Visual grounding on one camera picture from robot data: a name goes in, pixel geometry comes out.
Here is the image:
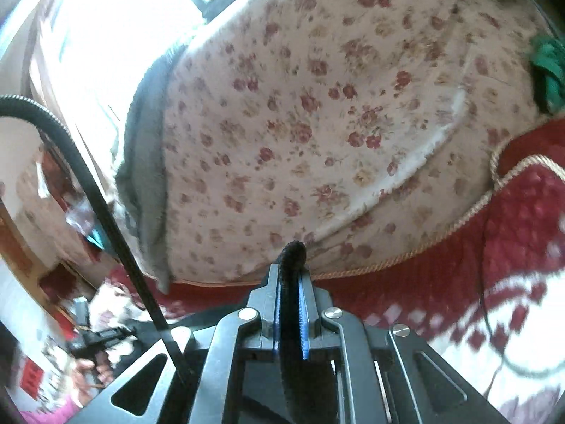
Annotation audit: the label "floral beige quilt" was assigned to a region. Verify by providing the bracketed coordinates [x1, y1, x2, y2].
[163, 0, 548, 284]

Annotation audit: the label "grey fleece garment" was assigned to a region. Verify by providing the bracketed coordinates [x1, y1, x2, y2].
[115, 44, 186, 294]

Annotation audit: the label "black pants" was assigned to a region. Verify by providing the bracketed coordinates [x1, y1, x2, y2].
[176, 239, 346, 424]

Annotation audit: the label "green cloth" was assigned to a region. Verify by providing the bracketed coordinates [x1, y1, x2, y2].
[530, 35, 564, 115]

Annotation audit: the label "black thin cable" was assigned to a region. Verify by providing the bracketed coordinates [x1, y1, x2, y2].
[478, 211, 565, 400]

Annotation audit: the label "black corrugated hose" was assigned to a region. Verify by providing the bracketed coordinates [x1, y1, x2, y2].
[0, 94, 197, 390]

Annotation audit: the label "window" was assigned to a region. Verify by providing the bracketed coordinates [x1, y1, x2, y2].
[42, 0, 219, 110]

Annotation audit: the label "left hand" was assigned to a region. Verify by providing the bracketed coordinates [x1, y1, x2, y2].
[71, 351, 114, 408]

